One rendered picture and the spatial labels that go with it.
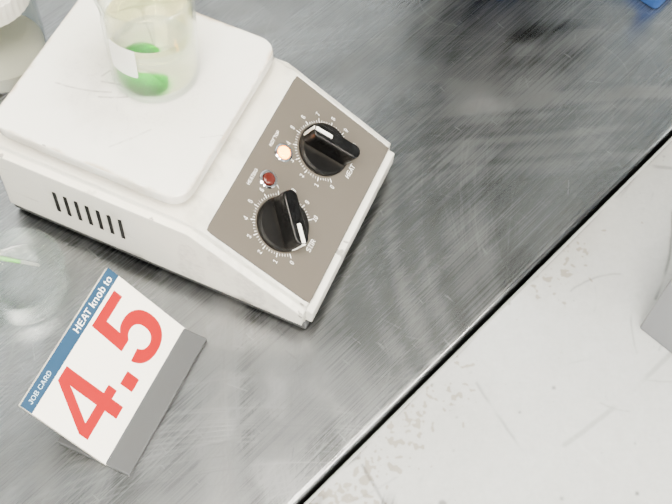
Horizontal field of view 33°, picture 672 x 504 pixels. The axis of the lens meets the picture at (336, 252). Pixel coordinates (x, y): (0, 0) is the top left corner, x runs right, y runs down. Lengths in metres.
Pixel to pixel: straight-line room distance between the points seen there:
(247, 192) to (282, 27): 0.18
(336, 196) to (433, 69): 0.15
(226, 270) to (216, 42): 0.13
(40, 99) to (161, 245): 0.10
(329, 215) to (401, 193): 0.07
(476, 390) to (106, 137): 0.25
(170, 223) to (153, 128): 0.05
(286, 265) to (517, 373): 0.15
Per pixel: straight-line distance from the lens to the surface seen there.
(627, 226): 0.73
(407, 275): 0.68
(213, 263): 0.63
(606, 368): 0.68
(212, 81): 0.64
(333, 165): 0.66
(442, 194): 0.71
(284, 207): 0.62
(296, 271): 0.63
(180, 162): 0.61
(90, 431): 0.63
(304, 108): 0.67
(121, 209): 0.63
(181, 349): 0.65
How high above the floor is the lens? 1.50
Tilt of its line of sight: 61 degrees down
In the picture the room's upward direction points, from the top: 5 degrees clockwise
